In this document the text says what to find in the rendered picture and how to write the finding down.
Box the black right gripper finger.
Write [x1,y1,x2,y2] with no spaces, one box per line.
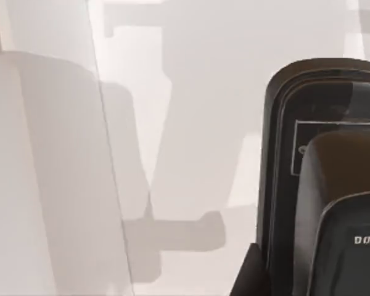
[228,242,263,296]

